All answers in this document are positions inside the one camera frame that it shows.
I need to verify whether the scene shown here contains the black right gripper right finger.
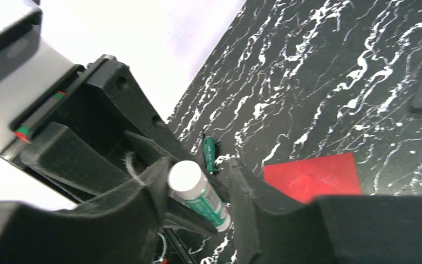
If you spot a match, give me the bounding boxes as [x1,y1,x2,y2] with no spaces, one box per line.
[228,158,422,263]

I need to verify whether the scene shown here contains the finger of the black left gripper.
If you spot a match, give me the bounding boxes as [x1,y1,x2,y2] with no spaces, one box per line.
[84,58,192,169]
[18,122,219,238]

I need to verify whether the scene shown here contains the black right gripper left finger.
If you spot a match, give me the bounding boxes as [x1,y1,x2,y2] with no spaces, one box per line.
[0,158,172,263]

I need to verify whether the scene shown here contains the red paper envelope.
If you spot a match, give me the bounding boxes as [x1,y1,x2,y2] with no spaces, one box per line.
[263,152,362,204]

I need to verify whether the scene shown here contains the white green glue stick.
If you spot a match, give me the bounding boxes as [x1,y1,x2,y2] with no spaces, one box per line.
[168,161,232,232]

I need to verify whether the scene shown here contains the orange green screwdriver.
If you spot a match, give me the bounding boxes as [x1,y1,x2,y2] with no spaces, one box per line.
[201,130,217,175]

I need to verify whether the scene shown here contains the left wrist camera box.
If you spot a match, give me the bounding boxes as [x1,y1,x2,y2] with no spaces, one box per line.
[0,1,73,150]

